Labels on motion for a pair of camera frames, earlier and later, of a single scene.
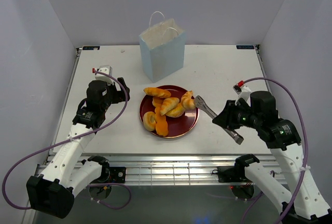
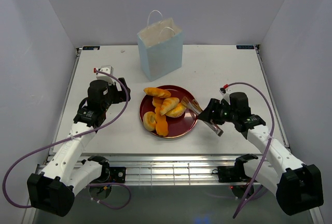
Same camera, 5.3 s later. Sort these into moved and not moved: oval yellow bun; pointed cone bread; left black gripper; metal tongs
Moved: metal tongs
Not moved: pointed cone bread; left black gripper; oval yellow bun
